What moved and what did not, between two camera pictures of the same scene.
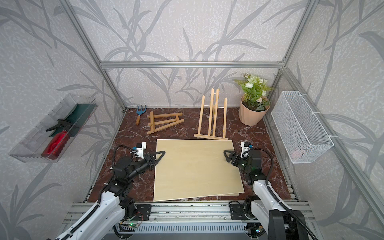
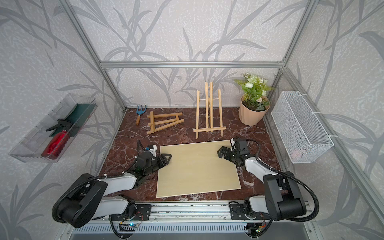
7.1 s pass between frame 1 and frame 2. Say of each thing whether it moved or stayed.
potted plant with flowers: stayed
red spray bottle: stayed
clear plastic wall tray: stayed
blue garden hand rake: stayed
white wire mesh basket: stayed
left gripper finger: moved
